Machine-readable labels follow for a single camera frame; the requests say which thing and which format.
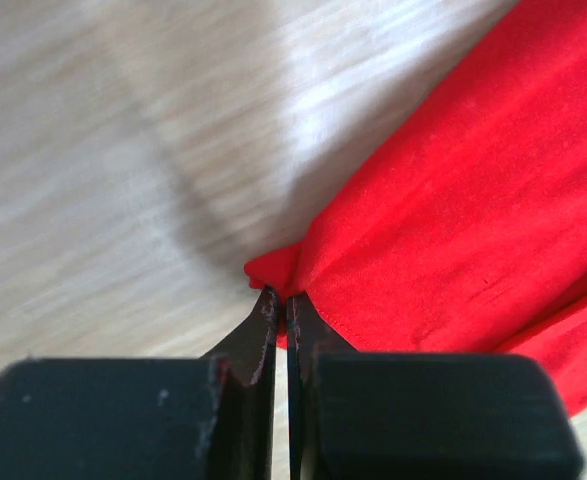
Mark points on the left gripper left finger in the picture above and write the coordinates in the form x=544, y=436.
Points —
x=209, y=417

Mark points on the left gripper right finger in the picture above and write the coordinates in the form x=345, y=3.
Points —
x=358, y=415

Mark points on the red t shirt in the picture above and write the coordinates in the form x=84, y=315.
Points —
x=466, y=231

